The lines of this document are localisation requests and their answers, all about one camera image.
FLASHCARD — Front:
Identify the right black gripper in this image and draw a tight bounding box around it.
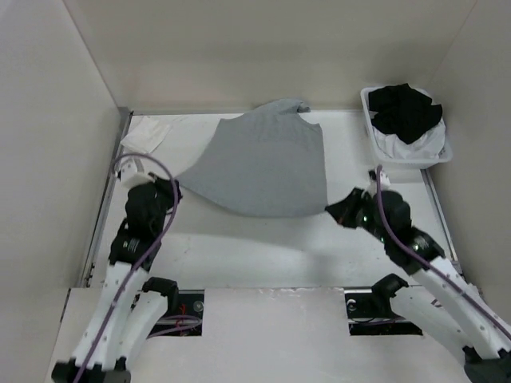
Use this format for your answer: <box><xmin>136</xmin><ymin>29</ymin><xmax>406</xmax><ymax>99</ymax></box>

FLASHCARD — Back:
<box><xmin>326</xmin><ymin>186</ymin><xmax>391</xmax><ymax>243</ymax></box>

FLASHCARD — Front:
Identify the grey tank top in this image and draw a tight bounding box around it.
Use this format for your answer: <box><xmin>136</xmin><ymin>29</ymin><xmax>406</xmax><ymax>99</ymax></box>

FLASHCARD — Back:
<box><xmin>177</xmin><ymin>99</ymin><xmax>327</xmax><ymax>218</ymax></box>

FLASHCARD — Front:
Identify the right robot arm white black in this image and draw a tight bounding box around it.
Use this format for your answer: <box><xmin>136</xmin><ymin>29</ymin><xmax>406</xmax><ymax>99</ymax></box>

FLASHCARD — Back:
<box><xmin>325</xmin><ymin>188</ymin><xmax>510</xmax><ymax>382</ymax></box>

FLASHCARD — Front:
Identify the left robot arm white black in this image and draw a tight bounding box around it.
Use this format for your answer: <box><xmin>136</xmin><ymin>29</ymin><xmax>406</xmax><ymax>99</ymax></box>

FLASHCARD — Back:
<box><xmin>51</xmin><ymin>174</ymin><xmax>182</xmax><ymax>382</ymax></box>

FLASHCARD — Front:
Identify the folded white tank top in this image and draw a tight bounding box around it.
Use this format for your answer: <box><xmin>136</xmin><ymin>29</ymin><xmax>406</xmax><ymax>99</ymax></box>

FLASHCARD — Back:
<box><xmin>121</xmin><ymin>117</ymin><xmax>170</xmax><ymax>154</ymax></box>

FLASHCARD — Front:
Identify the white tank top in basket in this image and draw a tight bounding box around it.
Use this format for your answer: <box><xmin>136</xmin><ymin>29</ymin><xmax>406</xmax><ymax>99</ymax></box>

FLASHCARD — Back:
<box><xmin>373</xmin><ymin>120</ymin><xmax>446</xmax><ymax>160</ymax></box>

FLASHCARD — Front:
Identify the black tank top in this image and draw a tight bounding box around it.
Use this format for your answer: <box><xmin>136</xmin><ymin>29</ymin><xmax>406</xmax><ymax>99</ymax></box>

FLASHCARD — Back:
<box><xmin>368</xmin><ymin>83</ymin><xmax>443</xmax><ymax>144</ymax></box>

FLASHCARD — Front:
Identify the white plastic basket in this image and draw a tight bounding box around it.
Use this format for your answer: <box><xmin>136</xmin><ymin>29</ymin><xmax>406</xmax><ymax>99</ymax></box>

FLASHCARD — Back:
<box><xmin>360</xmin><ymin>87</ymin><xmax>453</xmax><ymax>170</ymax></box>

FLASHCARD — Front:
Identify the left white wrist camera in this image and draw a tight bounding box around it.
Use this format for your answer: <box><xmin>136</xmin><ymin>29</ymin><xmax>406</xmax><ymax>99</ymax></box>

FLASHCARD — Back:
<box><xmin>117</xmin><ymin>159</ymin><xmax>152</xmax><ymax>189</ymax></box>

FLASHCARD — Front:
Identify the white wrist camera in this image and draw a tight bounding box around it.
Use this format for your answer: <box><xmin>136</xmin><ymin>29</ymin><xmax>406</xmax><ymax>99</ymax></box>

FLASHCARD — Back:
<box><xmin>367</xmin><ymin>168</ymin><xmax>391</xmax><ymax>194</ymax></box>
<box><xmin>117</xmin><ymin>159</ymin><xmax>152</xmax><ymax>189</ymax></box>

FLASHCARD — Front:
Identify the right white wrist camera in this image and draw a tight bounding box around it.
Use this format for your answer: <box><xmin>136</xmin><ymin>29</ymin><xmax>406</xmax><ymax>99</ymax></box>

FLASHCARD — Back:
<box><xmin>367</xmin><ymin>168</ymin><xmax>391</xmax><ymax>194</ymax></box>

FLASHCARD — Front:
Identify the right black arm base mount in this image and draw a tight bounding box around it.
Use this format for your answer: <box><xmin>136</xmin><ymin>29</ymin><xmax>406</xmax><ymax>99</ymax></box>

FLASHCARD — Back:
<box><xmin>344</xmin><ymin>274</ymin><xmax>423</xmax><ymax>336</ymax></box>

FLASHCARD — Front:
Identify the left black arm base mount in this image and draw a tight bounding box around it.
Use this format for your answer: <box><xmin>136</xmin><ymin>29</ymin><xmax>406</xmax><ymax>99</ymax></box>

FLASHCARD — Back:
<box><xmin>142</xmin><ymin>277</ymin><xmax>205</xmax><ymax>338</ymax></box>

